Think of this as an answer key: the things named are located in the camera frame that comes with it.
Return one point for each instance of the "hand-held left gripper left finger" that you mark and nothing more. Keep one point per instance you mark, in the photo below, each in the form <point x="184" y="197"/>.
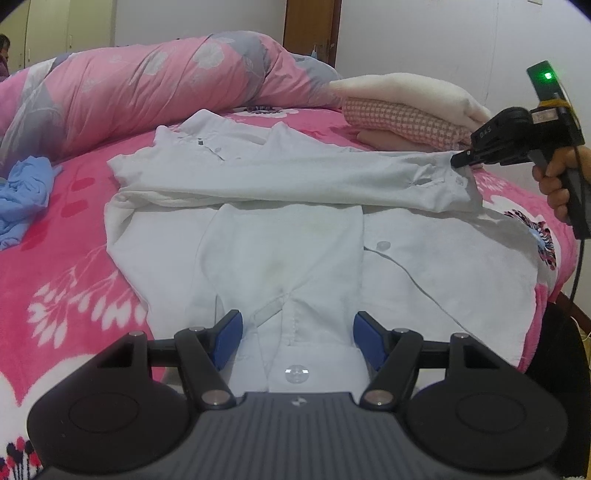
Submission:
<point x="228" y="337"/>

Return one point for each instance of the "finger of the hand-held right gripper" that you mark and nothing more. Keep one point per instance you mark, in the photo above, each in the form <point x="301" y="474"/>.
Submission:
<point x="466" y="158"/>

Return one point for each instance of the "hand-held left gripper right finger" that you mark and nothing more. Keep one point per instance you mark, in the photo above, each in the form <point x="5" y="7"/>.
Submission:
<point x="369" y="339"/>

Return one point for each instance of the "white button shirt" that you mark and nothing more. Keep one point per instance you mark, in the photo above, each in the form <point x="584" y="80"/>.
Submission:
<point x="277" y="240"/>

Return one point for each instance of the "person's right hand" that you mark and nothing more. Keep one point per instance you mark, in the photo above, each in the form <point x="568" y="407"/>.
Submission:
<point x="551" y="184"/>

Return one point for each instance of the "beige folded cloth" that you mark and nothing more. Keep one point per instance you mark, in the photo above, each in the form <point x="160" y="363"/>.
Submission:
<point x="383" y="138"/>

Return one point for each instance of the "blue face mask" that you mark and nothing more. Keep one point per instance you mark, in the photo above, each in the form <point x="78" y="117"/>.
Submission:
<point x="315" y="50"/>

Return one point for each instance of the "pink floral bed blanket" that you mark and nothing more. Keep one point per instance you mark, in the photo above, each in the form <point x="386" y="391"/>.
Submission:
<point x="69" y="240"/>

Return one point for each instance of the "person's black trousers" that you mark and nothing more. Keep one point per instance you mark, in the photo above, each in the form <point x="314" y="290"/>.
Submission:
<point x="563" y="392"/>

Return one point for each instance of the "brown wooden door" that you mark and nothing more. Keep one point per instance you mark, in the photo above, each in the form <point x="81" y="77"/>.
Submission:
<point x="314" y="23"/>

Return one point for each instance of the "light blue garment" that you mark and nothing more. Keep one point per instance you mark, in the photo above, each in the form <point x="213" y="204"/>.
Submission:
<point x="23" y="198"/>

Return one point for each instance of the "pink grey floral duvet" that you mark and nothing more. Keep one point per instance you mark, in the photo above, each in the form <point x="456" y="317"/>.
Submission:
<point x="138" y="83"/>

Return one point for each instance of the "pale yellow wardrobe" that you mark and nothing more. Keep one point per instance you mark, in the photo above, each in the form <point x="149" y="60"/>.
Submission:
<point x="69" y="27"/>

